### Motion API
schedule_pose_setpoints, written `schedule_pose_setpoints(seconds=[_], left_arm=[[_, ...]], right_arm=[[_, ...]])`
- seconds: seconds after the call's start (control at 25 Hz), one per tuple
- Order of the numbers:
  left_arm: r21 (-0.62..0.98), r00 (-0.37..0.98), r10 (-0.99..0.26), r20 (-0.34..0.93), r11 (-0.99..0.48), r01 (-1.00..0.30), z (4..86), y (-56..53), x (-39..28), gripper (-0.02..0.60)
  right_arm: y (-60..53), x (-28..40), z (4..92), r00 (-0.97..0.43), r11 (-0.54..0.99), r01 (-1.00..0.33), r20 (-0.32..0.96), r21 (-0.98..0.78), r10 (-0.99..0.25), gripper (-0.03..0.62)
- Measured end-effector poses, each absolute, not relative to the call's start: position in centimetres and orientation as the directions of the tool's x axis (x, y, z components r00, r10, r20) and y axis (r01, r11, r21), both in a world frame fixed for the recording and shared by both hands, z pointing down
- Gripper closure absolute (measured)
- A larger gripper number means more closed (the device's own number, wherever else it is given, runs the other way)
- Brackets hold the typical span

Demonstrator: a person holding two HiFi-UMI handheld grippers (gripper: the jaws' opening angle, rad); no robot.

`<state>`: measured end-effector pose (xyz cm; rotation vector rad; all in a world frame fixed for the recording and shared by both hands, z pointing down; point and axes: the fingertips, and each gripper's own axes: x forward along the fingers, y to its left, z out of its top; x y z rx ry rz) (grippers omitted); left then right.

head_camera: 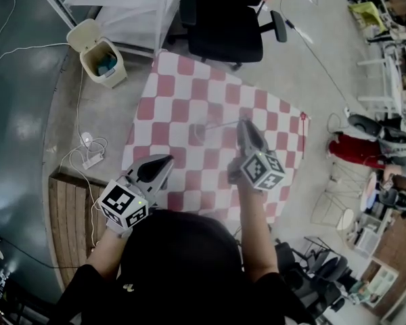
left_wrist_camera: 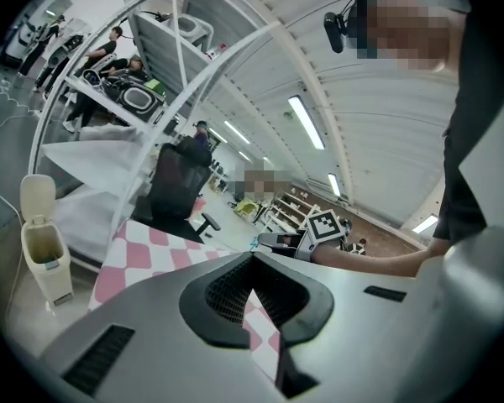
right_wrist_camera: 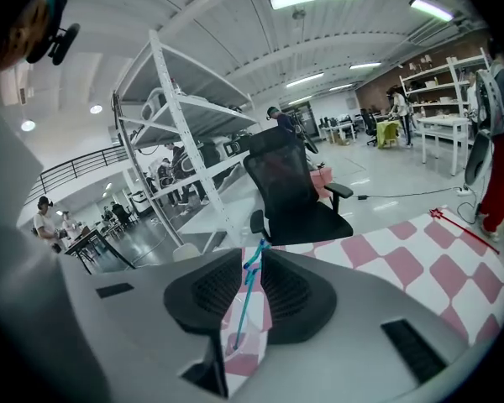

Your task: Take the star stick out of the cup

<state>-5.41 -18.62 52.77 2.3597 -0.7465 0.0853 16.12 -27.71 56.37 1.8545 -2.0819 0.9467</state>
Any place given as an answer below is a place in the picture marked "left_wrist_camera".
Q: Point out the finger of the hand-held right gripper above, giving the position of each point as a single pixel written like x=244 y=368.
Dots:
x=277 y=247
x=273 y=235

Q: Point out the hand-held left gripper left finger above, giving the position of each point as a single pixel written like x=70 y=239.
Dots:
x=151 y=342

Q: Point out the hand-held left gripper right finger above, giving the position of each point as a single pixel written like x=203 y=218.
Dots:
x=369 y=342

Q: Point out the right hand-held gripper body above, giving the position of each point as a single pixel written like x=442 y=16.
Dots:
x=325 y=229

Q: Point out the person's right forearm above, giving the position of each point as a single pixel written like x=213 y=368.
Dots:
x=382 y=263

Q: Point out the yellow-green chair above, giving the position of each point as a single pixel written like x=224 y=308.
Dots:
x=245 y=208

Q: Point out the long ceiling light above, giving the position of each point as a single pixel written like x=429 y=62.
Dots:
x=236 y=132
x=425 y=224
x=334 y=185
x=306 y=122

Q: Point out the red white checkered tablecloth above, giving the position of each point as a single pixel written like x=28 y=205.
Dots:
x=151 y=250

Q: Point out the black office chair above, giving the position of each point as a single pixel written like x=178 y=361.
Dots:
x=178 y=187

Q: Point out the beige trash bin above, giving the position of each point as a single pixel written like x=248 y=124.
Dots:
x=44 y=242

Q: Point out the white metal shelf rack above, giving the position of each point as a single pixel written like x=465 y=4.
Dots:
x=159 y=90

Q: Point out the person's black shirt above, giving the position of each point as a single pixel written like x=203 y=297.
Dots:
x=483 y=120

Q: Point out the black white oval device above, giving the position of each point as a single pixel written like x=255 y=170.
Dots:
x=136 y=98

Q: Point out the person's head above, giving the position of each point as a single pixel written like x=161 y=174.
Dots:
x=407 y=27

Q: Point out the white gray device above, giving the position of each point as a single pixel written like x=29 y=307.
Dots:
x=193 y=29

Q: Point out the black head camera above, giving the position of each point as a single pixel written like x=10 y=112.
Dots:
x=336 y=27

